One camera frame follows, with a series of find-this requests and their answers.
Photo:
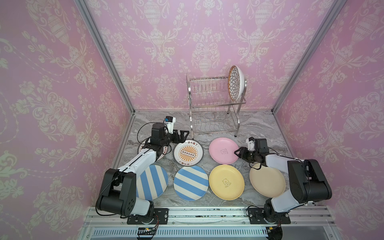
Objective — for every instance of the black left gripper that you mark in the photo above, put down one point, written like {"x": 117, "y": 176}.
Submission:
{"x": 182, "y": 139}

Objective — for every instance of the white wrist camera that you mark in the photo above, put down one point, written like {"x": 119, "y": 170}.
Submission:
{"x": 250, "y": 144}
{"x": 169, "y": 122}

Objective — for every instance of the pink plate with bear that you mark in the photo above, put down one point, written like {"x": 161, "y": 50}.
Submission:
{"x": 222, "y": 151}

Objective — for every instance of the silver metal dish rack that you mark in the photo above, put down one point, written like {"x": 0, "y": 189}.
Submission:
{"x": 211, "y": 108}

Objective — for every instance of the aluminium corner post left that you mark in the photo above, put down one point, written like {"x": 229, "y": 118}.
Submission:
{"x": 103, "y": 50}

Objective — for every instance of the aluminium corner post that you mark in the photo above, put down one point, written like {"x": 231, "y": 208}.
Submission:
{"x": 103, "y": 50}
{"x": 319, "y": 35}

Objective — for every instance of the blue striped plate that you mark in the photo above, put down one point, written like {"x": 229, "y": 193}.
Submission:
{"x": 152, "y": 183}
{"x": 191, "y": 183}

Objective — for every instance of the yellow plate with bear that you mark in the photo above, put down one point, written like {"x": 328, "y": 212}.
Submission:
{"x": 226, "y": 182}

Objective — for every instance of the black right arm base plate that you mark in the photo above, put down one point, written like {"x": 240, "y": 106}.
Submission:
{"x": 259, "y": 216}

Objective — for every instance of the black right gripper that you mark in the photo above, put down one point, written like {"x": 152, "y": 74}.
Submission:
{"x": 244, "y": 153}

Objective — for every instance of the orange sunburst patterned plate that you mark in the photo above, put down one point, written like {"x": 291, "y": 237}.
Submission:
{"x": 189, "y": 153}

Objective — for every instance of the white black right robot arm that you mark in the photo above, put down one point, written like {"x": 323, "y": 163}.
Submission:
{"x": 306, "y": 179}

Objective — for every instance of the blue striped plate left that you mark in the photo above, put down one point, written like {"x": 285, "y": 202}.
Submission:
{"x": 152, "y": 183}

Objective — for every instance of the blue striped plate centre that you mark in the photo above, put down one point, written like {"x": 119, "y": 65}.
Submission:
{"x": 191, "y": 183}

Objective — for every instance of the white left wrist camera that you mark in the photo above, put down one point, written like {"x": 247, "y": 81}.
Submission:
{"x": 169, "y": 122}

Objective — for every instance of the white floral plate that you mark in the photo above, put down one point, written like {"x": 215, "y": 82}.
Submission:
{"x": 236, "y": 83}

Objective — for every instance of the beige plain plate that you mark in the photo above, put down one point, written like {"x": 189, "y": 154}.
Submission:
{"x": 267, "y": 181}

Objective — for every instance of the red rimmed white plate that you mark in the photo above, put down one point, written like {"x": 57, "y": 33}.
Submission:
{"x": 147, "y": 140}

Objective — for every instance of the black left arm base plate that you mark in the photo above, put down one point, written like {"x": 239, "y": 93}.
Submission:
{"x": 160, "y": 216}

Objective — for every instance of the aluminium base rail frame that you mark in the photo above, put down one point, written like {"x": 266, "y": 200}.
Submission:
{"x": 214, "y": 223}

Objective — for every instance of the aluminium corner post right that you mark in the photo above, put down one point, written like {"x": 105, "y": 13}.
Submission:
{"x": 319, "y": 35}

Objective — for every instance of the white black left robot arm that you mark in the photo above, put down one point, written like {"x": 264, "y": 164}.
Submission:
{"x": 118, "y": 190}

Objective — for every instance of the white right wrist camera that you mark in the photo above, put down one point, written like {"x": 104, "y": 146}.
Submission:
{"x": 250, "y": 144}

